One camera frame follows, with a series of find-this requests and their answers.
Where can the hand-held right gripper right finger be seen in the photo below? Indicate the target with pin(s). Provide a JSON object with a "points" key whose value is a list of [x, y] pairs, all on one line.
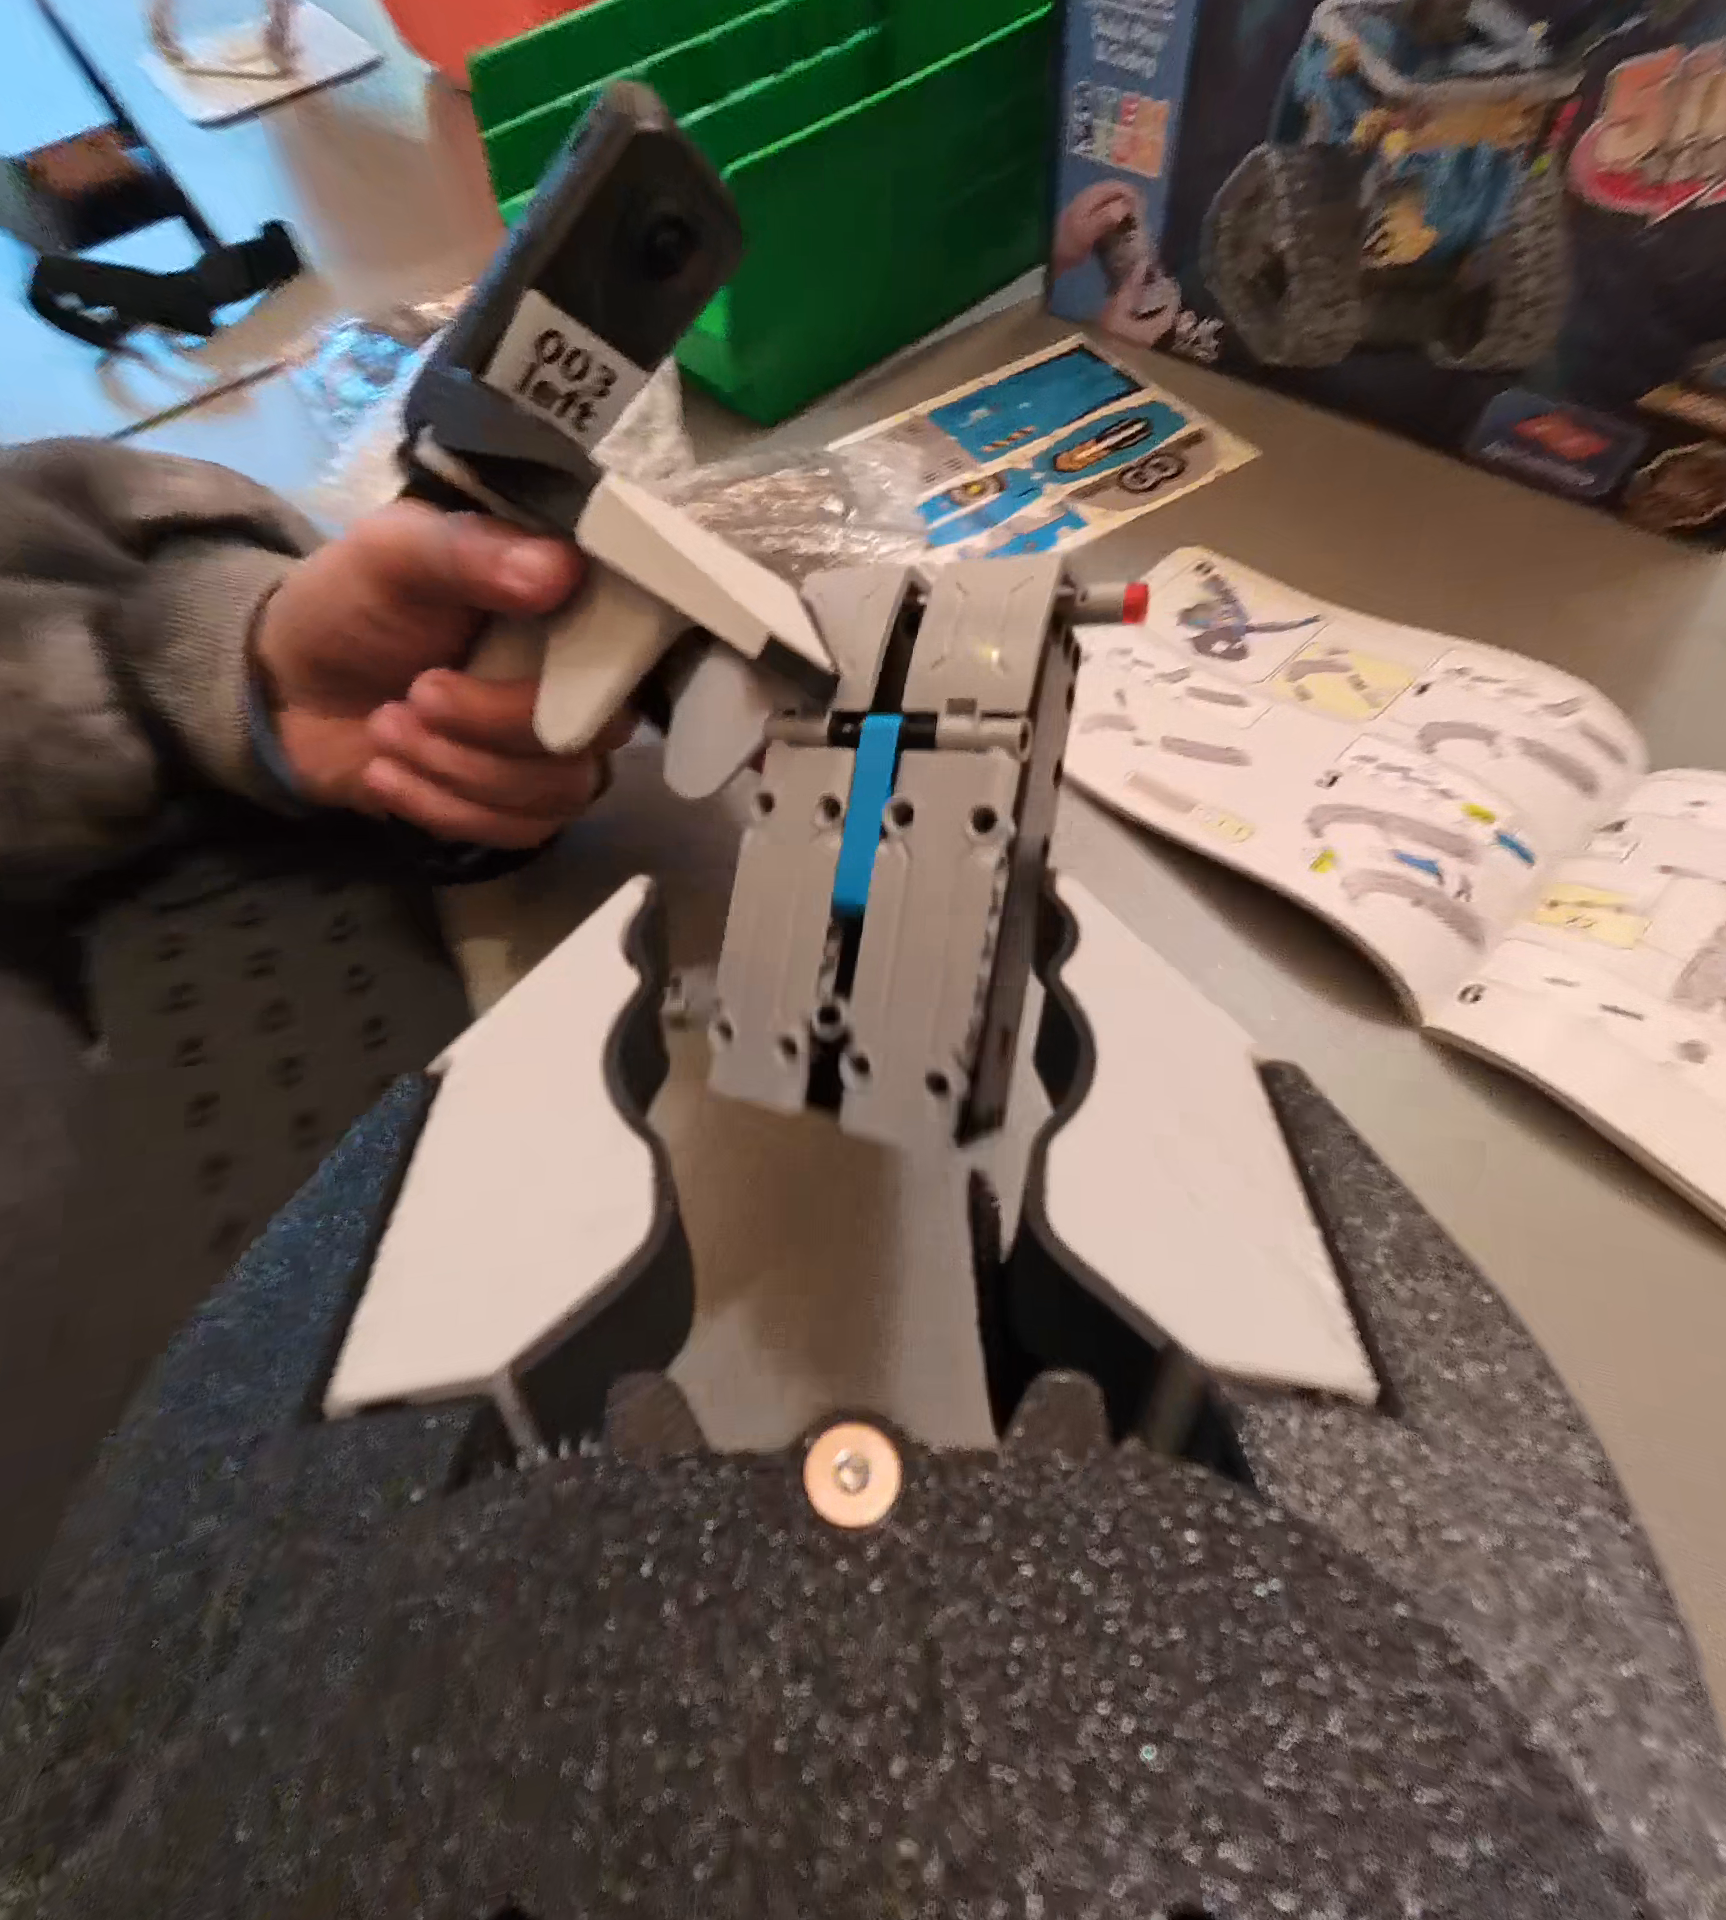
{"points": [[1192, 1215]]}

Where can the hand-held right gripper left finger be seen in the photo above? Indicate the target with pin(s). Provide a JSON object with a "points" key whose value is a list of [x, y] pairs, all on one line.
{"points": [[502, 1231]]}

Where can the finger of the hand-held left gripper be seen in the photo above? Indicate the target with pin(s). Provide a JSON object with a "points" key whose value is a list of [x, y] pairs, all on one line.
{"points": [[683, 578]]}

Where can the grey black toy brick assembly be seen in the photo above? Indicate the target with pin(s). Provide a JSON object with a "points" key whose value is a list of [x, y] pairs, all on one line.
{"points": [[923, 975]]}

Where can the person's left hand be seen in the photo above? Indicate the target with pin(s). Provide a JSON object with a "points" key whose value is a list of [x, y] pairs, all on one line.
{"points": [[369, 660]]}

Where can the clear plastic bag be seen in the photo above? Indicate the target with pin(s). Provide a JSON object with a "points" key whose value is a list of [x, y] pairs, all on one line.
{"points": [[772, 502]]}

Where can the green plastic bin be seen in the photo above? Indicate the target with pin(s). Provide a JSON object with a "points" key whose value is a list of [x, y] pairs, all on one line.
{"points": [[879, 225]]}

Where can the black dimpled pad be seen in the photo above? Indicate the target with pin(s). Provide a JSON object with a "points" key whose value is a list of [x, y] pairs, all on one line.
{"points": [[248, 1020]]}

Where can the white stand with wooden board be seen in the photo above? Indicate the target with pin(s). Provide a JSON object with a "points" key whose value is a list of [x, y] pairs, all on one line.
{"points": [[309, 74]]}

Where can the sticker sheet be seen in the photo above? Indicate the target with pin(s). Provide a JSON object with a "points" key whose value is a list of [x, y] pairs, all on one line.
{"points": [[1042, 451]]}

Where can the instruction booklet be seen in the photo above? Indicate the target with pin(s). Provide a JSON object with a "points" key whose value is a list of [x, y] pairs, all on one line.
{"points": [[1553, 930]]}

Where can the toy building kit box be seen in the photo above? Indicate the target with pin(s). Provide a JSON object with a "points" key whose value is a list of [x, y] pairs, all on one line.
{"points": [[1402, 225]]}

